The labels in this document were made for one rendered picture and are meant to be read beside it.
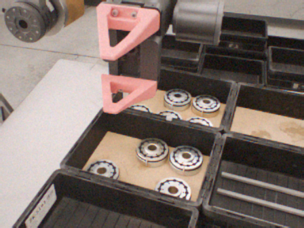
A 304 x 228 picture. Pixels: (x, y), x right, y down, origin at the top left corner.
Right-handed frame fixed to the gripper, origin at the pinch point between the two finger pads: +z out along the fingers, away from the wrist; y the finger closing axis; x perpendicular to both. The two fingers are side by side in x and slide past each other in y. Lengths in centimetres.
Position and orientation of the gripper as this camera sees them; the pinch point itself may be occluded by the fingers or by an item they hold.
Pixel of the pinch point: (111, 82)
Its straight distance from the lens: 36.4
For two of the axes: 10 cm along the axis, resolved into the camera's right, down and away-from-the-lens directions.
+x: -9.8, -1.6, 1.5
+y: -0.3, 7.9, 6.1
